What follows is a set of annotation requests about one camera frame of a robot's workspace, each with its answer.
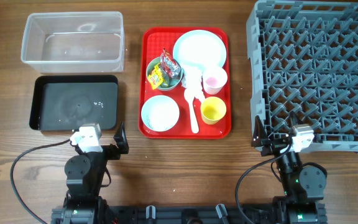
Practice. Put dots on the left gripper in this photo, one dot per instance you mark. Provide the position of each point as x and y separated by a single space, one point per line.
115 152

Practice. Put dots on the red serving tray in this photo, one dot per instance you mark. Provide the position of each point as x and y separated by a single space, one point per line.
154 40

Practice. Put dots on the white plastic spoon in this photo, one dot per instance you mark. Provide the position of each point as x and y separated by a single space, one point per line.
189 97

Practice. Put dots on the red silver snack wrapper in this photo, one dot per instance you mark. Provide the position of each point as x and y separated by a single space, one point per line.
169 65

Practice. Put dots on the black plastic tray bin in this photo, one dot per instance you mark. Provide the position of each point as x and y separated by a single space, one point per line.
66 102

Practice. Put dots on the yellow cup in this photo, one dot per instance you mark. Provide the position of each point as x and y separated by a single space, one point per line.
213 109

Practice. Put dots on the grey dishwasher rack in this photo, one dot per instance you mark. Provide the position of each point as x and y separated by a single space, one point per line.
304 60

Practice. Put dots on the white napkin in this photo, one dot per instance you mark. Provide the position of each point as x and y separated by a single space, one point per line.
192 79

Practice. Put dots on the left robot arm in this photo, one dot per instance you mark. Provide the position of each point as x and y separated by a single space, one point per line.
85 173

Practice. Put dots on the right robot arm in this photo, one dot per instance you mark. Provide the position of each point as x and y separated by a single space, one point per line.
303 183

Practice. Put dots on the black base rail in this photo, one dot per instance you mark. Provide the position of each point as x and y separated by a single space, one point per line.
182 214

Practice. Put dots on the light blue bowl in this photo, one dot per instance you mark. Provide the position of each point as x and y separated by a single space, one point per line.
160 113

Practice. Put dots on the yellow snack wrapper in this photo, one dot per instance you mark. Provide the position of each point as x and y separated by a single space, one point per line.
156 77

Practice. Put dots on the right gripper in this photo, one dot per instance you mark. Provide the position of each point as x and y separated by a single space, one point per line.
273 145

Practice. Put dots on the pink cup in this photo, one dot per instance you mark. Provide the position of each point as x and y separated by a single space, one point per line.
214 78

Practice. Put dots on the light blue plate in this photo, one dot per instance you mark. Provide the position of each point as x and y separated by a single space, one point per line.
200 48

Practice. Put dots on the clear plastic bin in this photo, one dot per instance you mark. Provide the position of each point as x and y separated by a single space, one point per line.
74 42

